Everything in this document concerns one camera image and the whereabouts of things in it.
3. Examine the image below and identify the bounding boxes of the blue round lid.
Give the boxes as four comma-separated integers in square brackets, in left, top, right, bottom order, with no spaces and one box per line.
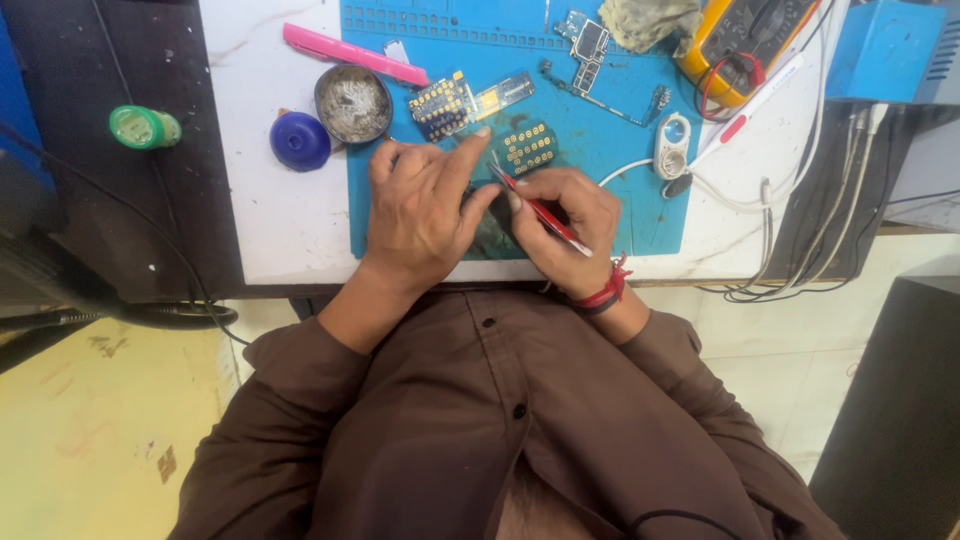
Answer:
[269,110,333,174]

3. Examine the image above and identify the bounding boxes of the black box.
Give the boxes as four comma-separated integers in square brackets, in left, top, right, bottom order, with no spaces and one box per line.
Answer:
[809,275,960,540]

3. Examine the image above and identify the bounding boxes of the black corrugated hose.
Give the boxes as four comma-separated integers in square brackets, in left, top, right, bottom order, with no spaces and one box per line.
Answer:
[0,300,240,333]

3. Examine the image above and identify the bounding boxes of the person's left hand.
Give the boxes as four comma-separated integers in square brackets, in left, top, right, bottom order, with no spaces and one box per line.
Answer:
[358,126,503,292]

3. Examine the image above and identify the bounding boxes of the red thread bracelet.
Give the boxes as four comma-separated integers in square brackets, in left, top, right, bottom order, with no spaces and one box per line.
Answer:
[568,252,635,317]

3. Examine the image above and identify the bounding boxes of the red tweezers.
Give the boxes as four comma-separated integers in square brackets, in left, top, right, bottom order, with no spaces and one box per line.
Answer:
[488,152,594,258]

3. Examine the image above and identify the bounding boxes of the blue power supply box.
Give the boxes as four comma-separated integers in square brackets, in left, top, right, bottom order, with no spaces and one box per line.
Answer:
[824,0,960,107]

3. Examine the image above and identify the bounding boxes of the blue silicone repair mat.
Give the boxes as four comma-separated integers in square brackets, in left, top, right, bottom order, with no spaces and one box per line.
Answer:
[339,0,704,261]

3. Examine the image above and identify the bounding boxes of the small gold keypad circuit board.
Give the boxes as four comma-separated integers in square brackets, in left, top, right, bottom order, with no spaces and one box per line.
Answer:
[494,121,560,178]

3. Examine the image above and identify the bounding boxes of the white pen with red band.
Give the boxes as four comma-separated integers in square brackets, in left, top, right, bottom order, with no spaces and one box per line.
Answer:
[685,52,808,171]

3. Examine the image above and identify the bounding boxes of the bundle of white cables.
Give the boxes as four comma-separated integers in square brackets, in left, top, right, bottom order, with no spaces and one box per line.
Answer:
[597,101,891,304]

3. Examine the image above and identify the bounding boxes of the pink utility knife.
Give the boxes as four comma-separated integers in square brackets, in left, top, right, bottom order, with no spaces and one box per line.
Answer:
[282,22,431,88]

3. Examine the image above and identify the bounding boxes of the blue panel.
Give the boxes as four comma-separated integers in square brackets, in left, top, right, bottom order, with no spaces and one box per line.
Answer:
[0,7,57,192]

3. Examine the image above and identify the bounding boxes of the black neck cord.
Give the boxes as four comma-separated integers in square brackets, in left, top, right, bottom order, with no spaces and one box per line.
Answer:
[628,509,745,540]

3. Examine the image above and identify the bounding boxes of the brown shirt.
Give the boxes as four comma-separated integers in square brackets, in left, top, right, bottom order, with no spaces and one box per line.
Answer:
[168,288,847,540]

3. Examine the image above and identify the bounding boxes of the long gold keypad circuit board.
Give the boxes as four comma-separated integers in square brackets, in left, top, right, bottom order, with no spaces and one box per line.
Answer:
[408,70,536,144]

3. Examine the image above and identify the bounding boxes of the yellow multimeter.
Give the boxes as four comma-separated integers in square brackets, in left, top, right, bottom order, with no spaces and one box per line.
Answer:
[674,0,820,111]

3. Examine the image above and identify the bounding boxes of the thin black cable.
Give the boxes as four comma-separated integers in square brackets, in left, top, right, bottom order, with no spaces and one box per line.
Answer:
[0,120,252,348]

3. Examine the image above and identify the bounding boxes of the round metal flux tin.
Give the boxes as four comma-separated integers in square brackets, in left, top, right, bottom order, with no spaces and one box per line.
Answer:
[314,63,395,146]

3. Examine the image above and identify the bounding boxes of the dirty grey cloth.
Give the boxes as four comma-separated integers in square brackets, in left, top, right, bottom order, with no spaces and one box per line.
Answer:
[597,0,705,59]

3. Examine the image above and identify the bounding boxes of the white magnifier loupe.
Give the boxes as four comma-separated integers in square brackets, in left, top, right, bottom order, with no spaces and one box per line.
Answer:
[653,111,693,182]

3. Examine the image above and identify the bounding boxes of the red multimeter probe lead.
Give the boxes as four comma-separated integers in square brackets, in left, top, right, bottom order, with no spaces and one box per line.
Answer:
[699,52,768,120]

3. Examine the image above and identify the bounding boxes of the green phone motherboard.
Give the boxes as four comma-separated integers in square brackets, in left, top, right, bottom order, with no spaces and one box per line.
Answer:
[539,8,673,129]

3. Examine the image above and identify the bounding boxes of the person's right hand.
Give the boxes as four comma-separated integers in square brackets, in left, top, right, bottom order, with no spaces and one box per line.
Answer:
[507,168,624,303]

